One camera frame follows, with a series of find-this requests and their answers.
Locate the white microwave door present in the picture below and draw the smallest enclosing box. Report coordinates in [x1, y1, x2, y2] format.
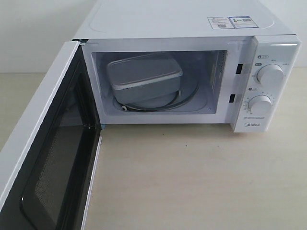
[0, 41, 102, 230]

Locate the lower white timer knob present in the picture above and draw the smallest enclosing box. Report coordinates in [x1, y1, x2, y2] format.
[248, 95, 272, 115]

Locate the white Midea microwave oven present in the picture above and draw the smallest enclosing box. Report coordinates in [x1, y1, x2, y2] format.
[73, 0, 301, 133]

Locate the upper white control knob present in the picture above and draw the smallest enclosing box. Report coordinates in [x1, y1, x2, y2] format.
[257, 64, 284, 86]

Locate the white plastic lidded container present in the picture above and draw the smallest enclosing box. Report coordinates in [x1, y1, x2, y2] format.
[106, 52, 183, 104]

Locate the white and blue label sticker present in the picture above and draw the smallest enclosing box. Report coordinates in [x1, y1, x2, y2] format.
[208, 16, 258, 30]

